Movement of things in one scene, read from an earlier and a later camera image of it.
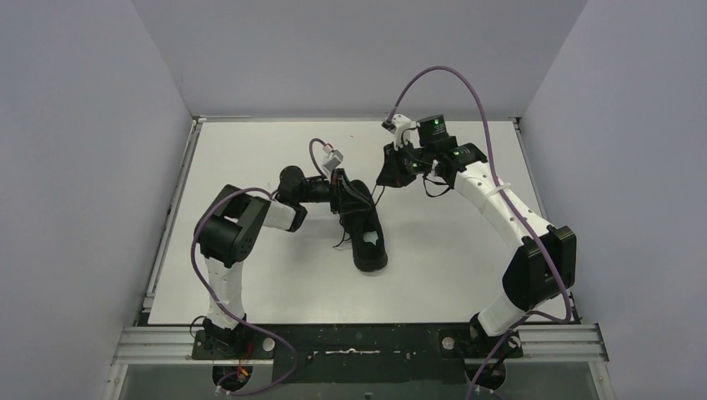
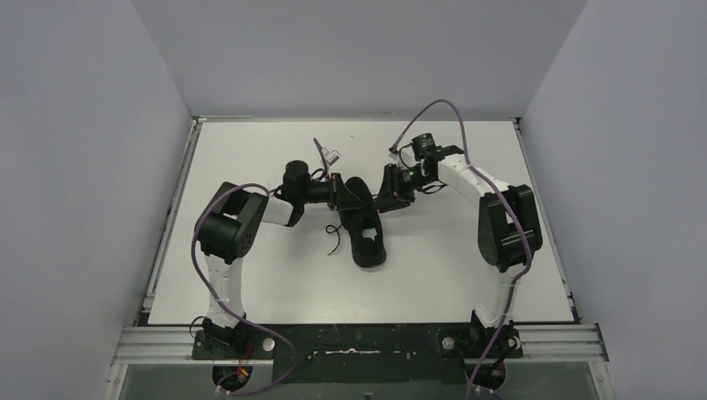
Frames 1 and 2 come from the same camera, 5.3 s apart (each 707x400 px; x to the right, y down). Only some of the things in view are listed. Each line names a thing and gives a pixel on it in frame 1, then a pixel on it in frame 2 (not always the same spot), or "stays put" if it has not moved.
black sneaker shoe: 361,218 stays put
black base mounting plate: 359,352 stays put
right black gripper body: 408,162 -> 403,183
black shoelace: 375,202 -> 330,228
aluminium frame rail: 555,344 stays put
